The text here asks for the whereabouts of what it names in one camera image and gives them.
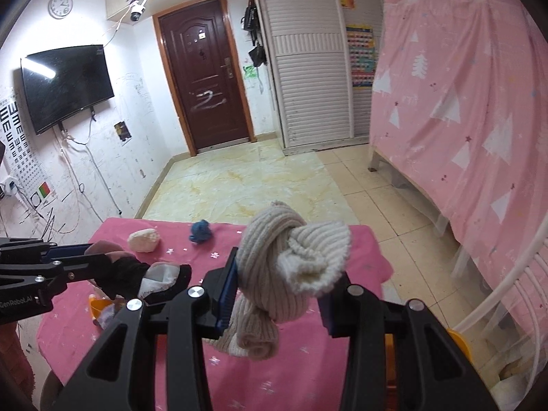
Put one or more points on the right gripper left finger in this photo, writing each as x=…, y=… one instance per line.
x=118, y=373

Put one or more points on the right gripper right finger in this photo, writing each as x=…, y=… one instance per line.
x=399, y=355

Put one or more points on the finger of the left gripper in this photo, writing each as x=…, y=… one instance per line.
x=59, y=273
x=34, y=251

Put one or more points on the white paper ball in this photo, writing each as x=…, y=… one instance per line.
x=144, y=241

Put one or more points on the blue yarn ball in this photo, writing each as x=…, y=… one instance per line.
x=200, y=232

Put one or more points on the beige knitted sock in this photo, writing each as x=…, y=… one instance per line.
x=282, y=262

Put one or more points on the black white plush toy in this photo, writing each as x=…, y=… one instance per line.
x=131, y=279

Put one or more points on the eye chart poster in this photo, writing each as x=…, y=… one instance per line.
x=22, y=162

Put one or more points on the pink starry table cloth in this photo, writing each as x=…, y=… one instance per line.
x=296, y=366

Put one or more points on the pink tree-print bed curtain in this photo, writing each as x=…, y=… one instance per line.
x=459, y=106

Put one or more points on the brown wooden door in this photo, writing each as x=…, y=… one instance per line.
x=202, y=69

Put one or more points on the black hanging bags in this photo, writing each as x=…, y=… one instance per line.
x=251, y=24

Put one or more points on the white louvered wardrobe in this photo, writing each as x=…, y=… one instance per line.
x=306, y=41

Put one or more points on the black wall television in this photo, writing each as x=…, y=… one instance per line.
x=60, y=82

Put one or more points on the white wall clock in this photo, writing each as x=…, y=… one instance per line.
x=59, y=9

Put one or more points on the white security camera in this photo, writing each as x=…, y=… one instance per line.
x=136, y=9

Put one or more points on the colourful wall chart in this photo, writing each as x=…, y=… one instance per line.
x=362, y=55

